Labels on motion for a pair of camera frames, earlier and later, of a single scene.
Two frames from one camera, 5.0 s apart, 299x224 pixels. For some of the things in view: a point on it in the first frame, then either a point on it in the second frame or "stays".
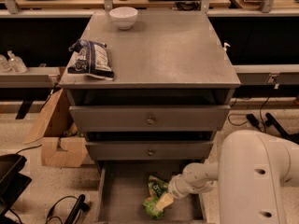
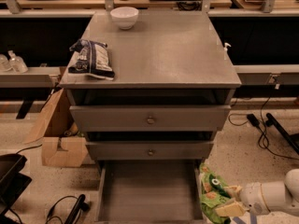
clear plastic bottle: (16, 64) stays
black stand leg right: (271, 120) stays
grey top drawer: (149, 118) stays
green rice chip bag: (157, 189) -> (213, 192)
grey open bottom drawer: (121, 188) stays
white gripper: (176, 187) -> (252, 197)
